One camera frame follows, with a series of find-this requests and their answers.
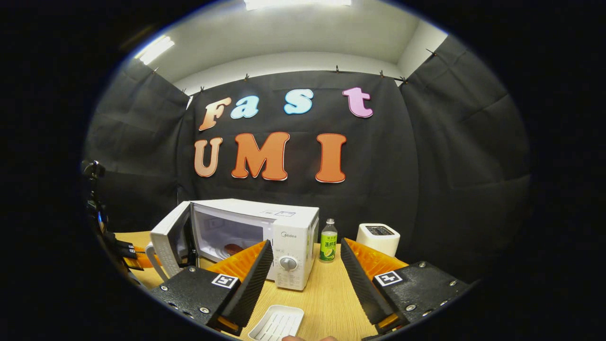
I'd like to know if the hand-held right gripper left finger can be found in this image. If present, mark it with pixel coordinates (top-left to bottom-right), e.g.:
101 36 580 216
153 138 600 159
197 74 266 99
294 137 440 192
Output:
151 239 274 337

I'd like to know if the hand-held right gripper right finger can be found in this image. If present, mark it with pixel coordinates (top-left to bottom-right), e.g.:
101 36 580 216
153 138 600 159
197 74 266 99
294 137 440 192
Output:
340 238 470 335

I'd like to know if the white microwave oven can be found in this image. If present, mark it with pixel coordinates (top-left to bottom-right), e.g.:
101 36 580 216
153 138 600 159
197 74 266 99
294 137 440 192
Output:
149 199 320 291

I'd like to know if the white ribbed tray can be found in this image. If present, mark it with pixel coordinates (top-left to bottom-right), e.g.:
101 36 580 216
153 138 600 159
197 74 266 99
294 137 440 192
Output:
248 305 304 341

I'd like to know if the white toaster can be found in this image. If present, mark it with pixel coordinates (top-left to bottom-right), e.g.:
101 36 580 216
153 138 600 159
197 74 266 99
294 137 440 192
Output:
356 223 401 258

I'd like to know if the green label drink bottle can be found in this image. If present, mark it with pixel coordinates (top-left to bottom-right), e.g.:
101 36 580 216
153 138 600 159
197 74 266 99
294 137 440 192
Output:
320 218 338 262

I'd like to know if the black backdrop cloth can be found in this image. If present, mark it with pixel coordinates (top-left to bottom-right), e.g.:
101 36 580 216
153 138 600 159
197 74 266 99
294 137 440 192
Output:
83 36 531 285

